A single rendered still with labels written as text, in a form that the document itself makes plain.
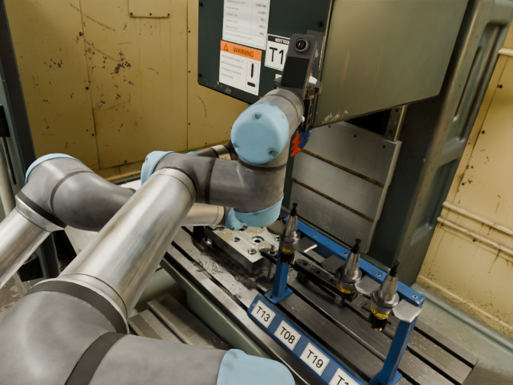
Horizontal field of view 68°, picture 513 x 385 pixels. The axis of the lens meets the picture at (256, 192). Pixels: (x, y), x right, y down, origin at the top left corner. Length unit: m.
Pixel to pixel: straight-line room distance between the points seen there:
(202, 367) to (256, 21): 0.82
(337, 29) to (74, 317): 0.71
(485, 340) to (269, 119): 1.74
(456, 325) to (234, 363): 1.84
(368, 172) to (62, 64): 1.38
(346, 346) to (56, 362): 1.12
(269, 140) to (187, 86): 1.77
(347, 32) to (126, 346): 0.75
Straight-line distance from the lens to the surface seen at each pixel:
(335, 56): 0.87
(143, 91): 2.13
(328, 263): 1.10
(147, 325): 1.58
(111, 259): 0.39
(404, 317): 1.02
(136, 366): 0.27
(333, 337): 1.35
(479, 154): 1.82
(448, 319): 2.09
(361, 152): 1.57
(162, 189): 0.51
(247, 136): 0.52
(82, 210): 0.80
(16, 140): 1.11
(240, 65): 1.02
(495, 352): 2.06
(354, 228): 1.71
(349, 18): 0.88
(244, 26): 1.00
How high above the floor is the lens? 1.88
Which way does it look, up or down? 28 degrees down
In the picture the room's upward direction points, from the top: 6 degrees clockwise
